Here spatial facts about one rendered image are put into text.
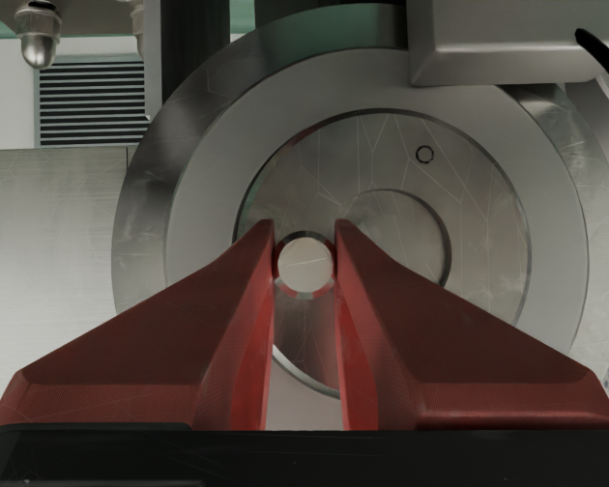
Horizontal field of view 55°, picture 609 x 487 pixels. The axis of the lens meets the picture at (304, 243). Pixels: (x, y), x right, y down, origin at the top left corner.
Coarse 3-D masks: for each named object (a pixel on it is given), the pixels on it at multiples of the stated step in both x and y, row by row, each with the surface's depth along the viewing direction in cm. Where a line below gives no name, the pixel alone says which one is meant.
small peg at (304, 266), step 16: (288, 240) 12; (304, 240) 12; (320, 240) 12; (272, 256) 12; (288, 256) 12; (304, 256) 12; (320, 256) 12; (336, 256) 12; (272, 272) 12; (288, 272) 12; (304, 272) 12; (320, 272) 12; (336, 272) 12; (288, 288) 12; (304, 288) 12; (320, 288) 12
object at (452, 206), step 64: (320, 128) 15; (384, 128) 15; (448, 128) 15; (256, 192) 15; (320, 192) 15; (384, 192) 15; (448, 192) 15; (512, 192) 15; (448, 256) 15; (512, 256) 15; (320, 320) 14; (512, 320) 15; (320, 384) 14
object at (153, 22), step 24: (144, 0) 17; (168, 0) 19; (192, 0) 24; (216, 0) 32; (144, 24) 17; (168, 24) 18; (192, 24) 24; (216, 24) 32; (144, 48) 17; (168, 48) 18; (192, 48) 23; (216, 48) 32; (144, 72) 17; (168, 72) 18; (168, 96) 18
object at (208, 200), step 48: (384, 48) 16; (240, 96) 16; (288, 96) 16; (336, 96) 16; (384, 96) 16; (432, 96) 16; (480, 96) 16; (240, 144) 16; (480, 144) 16; (528, 144) 16; (192, 192) 16; (240, 192) 16; (528, 192) 16; (576, 192) 16; (192, 240) 16; (576, 240) 16; (576, 288) 16; (288, 384) 15
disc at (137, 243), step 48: (240, 48) 17; (288, 48) 17; (336, 48) 17; (192, 96) 17; (528, 96) 17; (144, 144) 17; (192, 144) 17; (576, 144) 17; (144, 192) 16; (144, 240) 16; (144, 288) 16; (576, 336) 17
